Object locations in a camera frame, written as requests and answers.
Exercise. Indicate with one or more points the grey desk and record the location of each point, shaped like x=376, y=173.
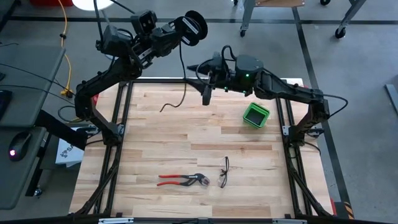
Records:
x=28, y=102

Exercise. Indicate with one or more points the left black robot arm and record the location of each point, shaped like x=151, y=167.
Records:
x=93, y=87

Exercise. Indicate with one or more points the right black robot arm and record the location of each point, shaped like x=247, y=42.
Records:
x=280, y=88

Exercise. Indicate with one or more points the wooden workbench on casters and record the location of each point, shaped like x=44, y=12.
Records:
x=248, y=15

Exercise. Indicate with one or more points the red floor box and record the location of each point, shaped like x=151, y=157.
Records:
x=49, y=2

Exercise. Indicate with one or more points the clear safety glasses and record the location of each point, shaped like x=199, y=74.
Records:
x=222, y=180

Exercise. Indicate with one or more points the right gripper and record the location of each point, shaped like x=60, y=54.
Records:
x=222, y=76

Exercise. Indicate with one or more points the green plastic bin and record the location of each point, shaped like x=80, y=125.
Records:
x=256, y=115

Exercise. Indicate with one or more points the white round table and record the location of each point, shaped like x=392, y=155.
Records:
x=90, y=4

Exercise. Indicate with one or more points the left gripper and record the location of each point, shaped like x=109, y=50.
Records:
x=149, y=46

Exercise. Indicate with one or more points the black computer mouse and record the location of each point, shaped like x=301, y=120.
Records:
x=18, y=146

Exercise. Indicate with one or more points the black keyboard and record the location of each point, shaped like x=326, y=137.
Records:
x=4, y=105

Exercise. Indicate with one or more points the white printed paper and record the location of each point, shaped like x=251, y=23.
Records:
x=68, y=155

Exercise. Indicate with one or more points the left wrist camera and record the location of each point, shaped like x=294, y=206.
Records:
x=143, y=21

